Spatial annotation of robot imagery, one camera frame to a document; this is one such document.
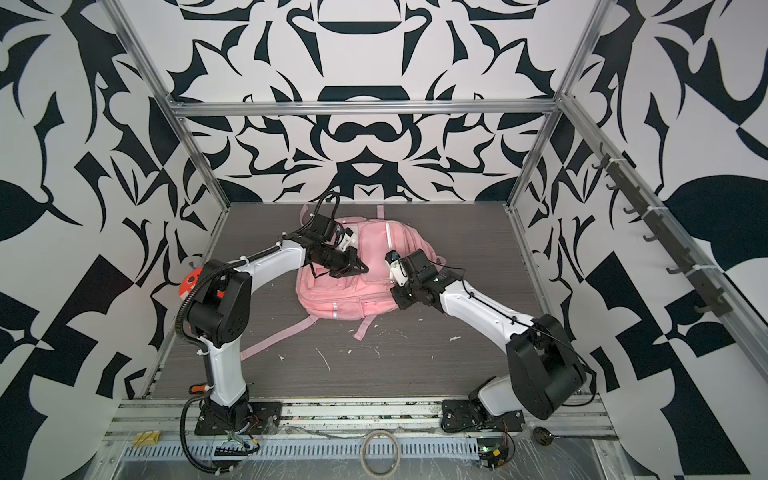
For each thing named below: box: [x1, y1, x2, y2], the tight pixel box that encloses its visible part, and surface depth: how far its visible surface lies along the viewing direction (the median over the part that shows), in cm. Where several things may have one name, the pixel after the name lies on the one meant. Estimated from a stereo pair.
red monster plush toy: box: [179, 267, 204, 300], surface depth 90 cm
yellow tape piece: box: [133, 430, 161, 447], surface depth 72 cm
